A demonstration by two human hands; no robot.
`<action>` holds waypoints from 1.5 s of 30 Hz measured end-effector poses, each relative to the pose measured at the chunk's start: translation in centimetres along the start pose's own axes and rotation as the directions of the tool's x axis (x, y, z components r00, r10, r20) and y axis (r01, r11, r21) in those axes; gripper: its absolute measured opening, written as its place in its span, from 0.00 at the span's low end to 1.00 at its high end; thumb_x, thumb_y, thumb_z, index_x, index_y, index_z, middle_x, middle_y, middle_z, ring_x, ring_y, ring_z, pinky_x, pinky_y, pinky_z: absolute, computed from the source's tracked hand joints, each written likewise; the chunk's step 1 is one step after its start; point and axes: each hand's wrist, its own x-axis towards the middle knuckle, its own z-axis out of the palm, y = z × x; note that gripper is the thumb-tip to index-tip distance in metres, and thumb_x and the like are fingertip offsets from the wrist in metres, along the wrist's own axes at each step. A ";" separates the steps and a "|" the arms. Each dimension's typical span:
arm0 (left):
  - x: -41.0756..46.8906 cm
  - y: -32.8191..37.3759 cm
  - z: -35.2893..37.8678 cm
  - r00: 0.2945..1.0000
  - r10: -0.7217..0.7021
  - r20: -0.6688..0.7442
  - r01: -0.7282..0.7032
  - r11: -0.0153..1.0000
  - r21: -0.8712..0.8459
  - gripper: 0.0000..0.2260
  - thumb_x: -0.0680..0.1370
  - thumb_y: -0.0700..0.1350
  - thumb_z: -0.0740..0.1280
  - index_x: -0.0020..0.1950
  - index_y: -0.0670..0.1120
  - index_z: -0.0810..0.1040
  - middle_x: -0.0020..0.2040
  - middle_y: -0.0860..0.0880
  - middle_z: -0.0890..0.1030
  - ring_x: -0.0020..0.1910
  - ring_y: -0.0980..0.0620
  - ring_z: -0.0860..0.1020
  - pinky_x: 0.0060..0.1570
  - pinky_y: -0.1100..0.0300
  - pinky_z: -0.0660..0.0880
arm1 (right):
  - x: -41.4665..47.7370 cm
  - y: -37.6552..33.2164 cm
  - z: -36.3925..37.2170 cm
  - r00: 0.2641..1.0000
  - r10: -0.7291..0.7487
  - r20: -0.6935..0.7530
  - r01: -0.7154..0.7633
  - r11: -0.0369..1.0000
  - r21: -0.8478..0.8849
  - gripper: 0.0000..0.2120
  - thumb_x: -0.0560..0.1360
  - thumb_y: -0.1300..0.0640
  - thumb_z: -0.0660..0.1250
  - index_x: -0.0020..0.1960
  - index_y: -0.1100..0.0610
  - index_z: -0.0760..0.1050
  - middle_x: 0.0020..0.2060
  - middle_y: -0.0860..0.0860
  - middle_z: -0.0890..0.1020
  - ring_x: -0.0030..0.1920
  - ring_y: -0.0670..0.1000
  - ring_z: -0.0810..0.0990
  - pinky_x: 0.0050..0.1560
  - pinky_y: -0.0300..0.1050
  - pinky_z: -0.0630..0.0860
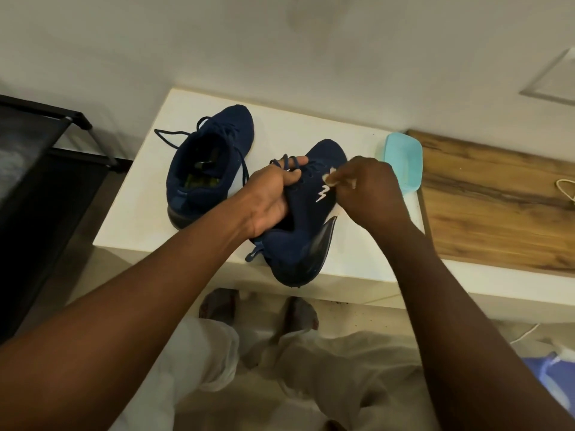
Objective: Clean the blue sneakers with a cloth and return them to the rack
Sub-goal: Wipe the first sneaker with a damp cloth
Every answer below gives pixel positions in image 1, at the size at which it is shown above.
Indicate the person's left hand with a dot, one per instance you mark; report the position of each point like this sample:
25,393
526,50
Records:
267,197

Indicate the person's right hand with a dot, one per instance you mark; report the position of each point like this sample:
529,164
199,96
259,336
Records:
373,197

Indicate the beige cleaning cloth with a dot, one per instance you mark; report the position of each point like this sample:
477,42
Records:
330,178

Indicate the black shoe rack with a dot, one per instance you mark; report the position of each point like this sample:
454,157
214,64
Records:
31,210

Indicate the person's right forearm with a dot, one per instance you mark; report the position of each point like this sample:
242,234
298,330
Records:
467,336

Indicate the person's left forearm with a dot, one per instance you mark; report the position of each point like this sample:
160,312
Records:
117,336

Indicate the person's left foot grey sock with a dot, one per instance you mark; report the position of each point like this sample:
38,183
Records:
220,305

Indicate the person's foot grey sock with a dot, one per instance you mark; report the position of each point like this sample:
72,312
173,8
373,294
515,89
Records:
301,316
220,305

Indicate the person's right foot grey sock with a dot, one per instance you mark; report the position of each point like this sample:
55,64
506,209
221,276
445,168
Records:
301,316

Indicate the light blue plastic container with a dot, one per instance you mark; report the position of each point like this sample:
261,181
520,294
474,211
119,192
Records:
404,161

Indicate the brown wooden board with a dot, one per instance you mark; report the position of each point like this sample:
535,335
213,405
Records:
494,210

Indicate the white shorts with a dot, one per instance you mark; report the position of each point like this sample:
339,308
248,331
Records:
341,368

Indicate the blue plastic bag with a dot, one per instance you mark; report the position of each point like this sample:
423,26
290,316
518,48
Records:
552,381

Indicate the white wall switch plate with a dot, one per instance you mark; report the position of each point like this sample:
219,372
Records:
557,82

